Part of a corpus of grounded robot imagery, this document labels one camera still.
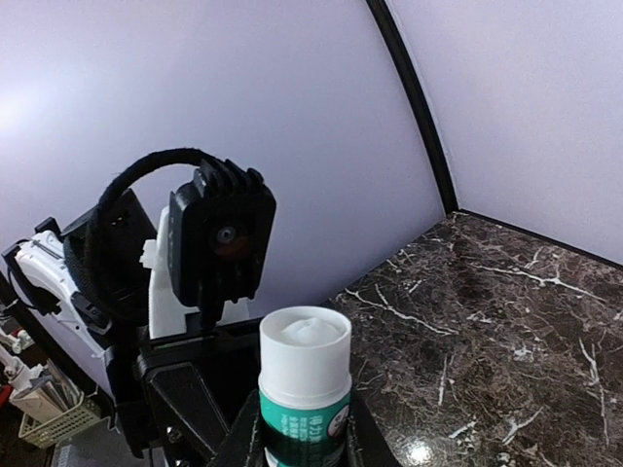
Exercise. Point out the green plastic basket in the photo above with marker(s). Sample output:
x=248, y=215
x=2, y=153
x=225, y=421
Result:
x=76, y=420

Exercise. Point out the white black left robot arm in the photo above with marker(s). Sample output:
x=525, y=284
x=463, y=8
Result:
x=158, y=330

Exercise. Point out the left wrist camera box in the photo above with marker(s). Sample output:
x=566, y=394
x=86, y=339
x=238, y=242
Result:
x=219, y=229

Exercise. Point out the black right frame post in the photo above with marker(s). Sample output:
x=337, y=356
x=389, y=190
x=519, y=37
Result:
x=436, y=156

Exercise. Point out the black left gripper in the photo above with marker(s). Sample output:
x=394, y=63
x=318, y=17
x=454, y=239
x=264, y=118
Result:
x=183, y=393

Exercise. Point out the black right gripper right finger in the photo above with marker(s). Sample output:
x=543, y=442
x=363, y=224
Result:
x=365, y=444

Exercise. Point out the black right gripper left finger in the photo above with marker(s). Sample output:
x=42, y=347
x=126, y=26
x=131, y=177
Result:
x=243, y=446

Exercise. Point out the green white glue stick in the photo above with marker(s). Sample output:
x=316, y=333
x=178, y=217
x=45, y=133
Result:
x=304, y=385

